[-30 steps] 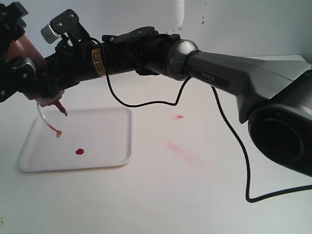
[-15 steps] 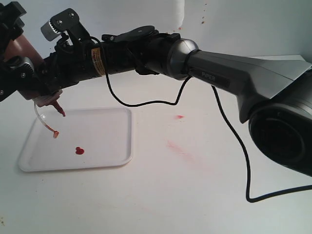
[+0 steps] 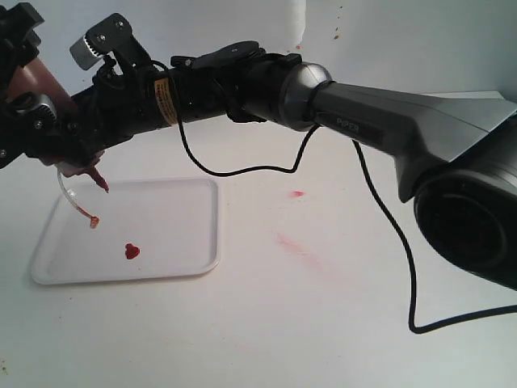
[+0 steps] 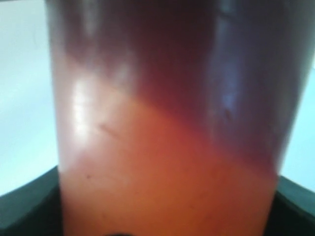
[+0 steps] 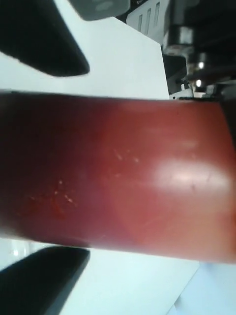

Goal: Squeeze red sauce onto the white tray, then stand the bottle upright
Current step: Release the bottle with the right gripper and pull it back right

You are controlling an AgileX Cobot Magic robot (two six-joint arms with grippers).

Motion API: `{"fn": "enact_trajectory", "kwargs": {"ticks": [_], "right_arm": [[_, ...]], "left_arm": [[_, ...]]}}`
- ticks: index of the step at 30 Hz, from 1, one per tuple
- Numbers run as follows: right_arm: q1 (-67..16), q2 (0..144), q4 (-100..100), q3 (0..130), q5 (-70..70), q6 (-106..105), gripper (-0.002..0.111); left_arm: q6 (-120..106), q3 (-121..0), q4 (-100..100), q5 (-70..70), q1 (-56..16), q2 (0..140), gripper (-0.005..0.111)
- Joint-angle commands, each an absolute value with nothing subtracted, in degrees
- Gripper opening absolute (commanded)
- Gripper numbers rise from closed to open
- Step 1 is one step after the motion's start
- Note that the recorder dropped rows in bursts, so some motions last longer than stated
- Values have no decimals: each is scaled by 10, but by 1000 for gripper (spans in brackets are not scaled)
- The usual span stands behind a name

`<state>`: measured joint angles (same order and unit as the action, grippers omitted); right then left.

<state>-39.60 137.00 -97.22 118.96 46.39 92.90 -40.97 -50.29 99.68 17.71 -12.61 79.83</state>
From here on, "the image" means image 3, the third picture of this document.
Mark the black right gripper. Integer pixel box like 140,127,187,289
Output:
62,60,162,162

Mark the red sauce blob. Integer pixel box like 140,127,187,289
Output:
124,243,141,260

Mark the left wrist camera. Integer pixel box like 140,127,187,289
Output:
8,92,57,130

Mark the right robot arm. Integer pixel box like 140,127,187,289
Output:
70,39,516,289

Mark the black right camera cable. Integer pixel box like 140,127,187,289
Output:
149,60,517,335

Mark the red sauce squeeze bottle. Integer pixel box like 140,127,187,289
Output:
7,57,110,230

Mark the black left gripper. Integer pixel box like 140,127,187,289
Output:
0,2,61,169

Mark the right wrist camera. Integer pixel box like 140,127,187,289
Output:
69,13,152,72

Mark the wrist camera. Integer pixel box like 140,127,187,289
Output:
8,92,57,130
69,13,152,72

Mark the white rectangular plastic tray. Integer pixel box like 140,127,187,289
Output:
31,178,221,285

